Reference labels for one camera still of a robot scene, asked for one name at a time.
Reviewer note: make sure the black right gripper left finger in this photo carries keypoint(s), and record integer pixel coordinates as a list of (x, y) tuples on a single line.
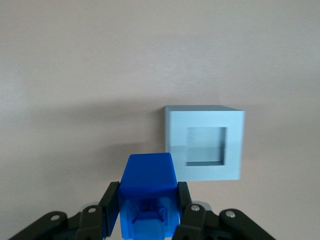
[(90, 225)]

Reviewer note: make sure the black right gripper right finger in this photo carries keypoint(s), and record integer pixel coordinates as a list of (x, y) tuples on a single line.
[(197, 225)]

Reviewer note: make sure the blue plastic part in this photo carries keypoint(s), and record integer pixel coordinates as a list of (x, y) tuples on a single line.
[(147, 175)]

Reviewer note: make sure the gray square base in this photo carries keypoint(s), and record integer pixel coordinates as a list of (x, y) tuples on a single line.
[(207, 117)]

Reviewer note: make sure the brown table cover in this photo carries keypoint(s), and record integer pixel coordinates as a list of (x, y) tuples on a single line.
[(75, 50)]

